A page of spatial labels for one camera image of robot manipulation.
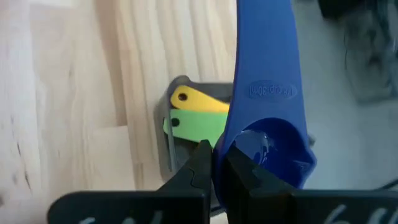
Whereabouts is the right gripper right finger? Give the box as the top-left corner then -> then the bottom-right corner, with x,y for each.
221,145 -> 398,224

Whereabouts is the grey plastic basket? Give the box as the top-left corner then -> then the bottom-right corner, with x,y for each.
153,74 -> 317,184

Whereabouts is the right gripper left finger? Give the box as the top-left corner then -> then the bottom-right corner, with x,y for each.
47,139 -> 213,224

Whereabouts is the dark floor equipment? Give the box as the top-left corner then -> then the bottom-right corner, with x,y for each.
317,0 -> 398,104

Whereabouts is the blue measuring cup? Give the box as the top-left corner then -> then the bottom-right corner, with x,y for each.
212,0 -> 318,216

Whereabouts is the yellow measuring cup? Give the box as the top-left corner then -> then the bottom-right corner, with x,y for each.
170,85 -> 231,114

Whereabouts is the green measuring cup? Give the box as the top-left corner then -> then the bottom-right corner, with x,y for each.
162,108 -> 229,149

